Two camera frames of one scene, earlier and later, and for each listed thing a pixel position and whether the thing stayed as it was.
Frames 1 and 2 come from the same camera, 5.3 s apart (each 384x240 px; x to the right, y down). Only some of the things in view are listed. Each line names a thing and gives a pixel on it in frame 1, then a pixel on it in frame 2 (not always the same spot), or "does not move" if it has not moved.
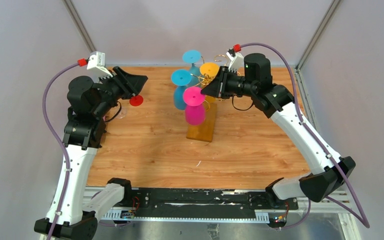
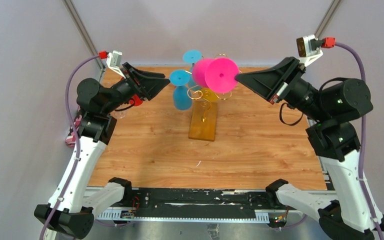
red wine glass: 136,100 does not move
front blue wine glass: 180,78 does not move
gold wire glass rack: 204,79 to 196,95
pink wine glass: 195,112 to 217,75
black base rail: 160,203 does not move
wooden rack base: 205,132 does not move
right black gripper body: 230,83 to 285,83
